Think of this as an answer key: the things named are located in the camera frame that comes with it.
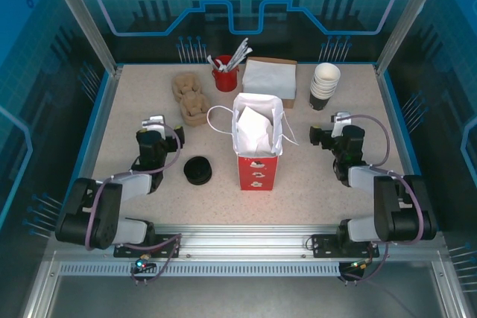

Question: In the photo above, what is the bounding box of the paper bag with red print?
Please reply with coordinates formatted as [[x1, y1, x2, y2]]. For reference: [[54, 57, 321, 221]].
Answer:
[[206, 92, 300, 191]]

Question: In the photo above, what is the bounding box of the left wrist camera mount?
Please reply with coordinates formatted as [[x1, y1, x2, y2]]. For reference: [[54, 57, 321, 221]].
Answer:
[[140, 115, 165, 136]]

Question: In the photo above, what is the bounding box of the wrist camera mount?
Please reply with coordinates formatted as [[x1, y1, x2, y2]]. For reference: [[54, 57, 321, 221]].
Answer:
[[331, 111, 353, 136], [140, 115, 165, 136]]

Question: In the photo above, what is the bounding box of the blue backdrop with gear print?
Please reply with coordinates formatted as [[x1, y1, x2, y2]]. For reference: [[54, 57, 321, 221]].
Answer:
[[59, 0, 433, 66]]

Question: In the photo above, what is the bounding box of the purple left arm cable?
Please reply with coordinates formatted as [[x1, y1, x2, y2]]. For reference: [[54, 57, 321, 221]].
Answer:
[[84, 124, 183, 286]]

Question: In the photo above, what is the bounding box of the slotted grey cable duct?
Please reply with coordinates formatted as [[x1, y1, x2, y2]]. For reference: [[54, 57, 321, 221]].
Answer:
[[58, 262, 342, 278]]

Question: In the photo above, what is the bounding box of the white paper-wrapped straw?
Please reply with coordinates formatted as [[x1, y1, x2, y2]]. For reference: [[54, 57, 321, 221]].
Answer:
[[229, 46, 253, 72], [223, 37, 250, 72], [207, 55, 225, 72]]

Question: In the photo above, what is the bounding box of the black cup lid stack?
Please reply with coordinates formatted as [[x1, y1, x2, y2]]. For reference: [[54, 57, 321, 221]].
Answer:
[[183, 156, 214, 186]]

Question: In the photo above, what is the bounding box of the red straw holder cup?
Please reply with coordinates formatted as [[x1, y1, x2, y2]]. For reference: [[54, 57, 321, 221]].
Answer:
[[211, 54, 239, 92]]

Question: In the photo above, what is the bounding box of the brown pulp cup carrier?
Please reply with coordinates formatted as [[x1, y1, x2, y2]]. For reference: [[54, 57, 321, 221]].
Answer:
[[170, 71, 209, 128]]

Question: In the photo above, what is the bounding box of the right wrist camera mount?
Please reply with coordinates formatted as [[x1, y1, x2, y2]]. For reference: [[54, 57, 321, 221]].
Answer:
[[331, 111, 353, 136]]

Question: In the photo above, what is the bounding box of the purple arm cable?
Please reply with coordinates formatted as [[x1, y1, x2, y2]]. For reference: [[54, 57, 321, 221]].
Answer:
[[84, 124, 183, 286], [342, 113, 426, 282]]

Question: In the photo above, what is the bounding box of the white napkin stack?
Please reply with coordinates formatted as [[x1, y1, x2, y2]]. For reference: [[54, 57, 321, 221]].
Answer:
[[242, 60, 297, 98]]

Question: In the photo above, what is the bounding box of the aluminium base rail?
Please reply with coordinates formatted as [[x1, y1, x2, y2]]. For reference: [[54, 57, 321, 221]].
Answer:
[[48, 223, 446, 259]]

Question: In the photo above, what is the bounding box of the blue printed side panel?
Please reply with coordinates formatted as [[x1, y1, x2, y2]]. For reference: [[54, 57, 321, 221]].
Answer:
[[0, 0, 116, 318], [383, 0, 477, 289]]

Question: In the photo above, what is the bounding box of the aluminium frame post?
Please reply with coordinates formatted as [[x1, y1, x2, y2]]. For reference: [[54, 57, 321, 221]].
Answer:
[[375, 0, 450, 73], [41, 0, 122, 75]]

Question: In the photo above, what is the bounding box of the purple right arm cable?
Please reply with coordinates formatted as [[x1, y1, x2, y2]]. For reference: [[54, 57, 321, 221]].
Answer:
[[342, 113, 426, 282]]

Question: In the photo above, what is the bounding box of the brown cardboard napkin box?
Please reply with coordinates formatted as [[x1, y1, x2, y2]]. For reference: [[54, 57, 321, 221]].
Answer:
[[241, 56, 299, 109]]

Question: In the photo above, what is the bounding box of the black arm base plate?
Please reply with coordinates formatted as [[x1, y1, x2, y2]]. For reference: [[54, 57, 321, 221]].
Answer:
[[113, 233, 183, 258], [311, 233, 379, 258]]

